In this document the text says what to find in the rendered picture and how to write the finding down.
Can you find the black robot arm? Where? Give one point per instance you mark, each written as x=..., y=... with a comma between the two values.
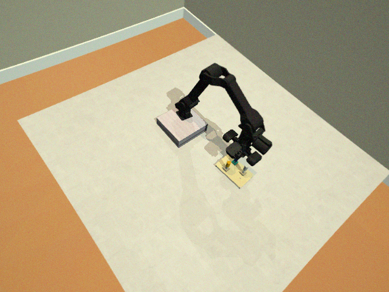
x=250, y=118

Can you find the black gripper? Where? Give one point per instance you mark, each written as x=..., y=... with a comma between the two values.
x=252, y=158

